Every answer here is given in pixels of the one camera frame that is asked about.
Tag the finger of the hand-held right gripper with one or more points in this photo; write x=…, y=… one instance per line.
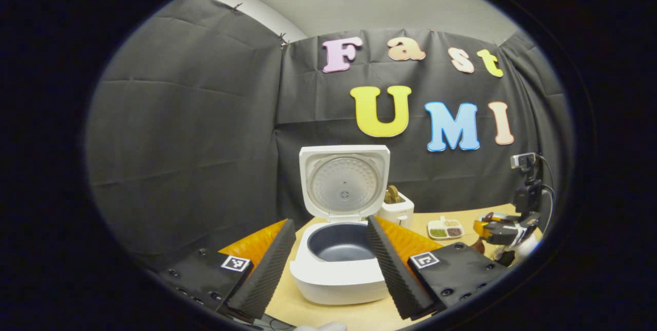
x=493, y=228

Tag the brown wooden spoon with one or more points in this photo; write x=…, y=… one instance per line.
x=478, y=246

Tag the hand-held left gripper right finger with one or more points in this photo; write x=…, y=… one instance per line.
x=392, y=269

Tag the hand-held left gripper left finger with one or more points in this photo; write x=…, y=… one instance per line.
x=267, y=274

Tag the white divided dish with rice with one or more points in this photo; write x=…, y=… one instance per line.
x=445, y=229

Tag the brown toast slice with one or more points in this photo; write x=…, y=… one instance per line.
x=396, y=193
x=388, y=197

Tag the white toaster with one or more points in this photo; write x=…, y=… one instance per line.
x=400, y=213

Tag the white rice cooker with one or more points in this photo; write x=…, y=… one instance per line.
x=333, y=285

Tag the black backdrop cloth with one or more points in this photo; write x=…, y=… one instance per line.
x=195, y=141

